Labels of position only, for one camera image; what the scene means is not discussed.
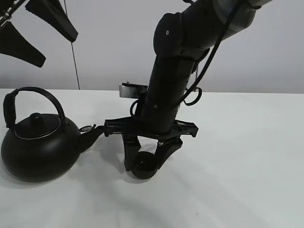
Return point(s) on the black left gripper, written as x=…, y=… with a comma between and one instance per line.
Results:
x=13, y=44

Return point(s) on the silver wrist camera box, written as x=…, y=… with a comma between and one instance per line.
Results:
x=133, y=91

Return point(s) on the black round teapot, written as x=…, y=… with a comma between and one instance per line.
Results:
x=42, y=147

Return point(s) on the small black teacup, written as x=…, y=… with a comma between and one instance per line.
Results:
x=144, y=165

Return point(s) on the right robot arm black grey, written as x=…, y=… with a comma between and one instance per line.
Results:
x=181, y=41

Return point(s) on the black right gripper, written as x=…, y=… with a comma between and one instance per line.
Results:
x=166, y=134

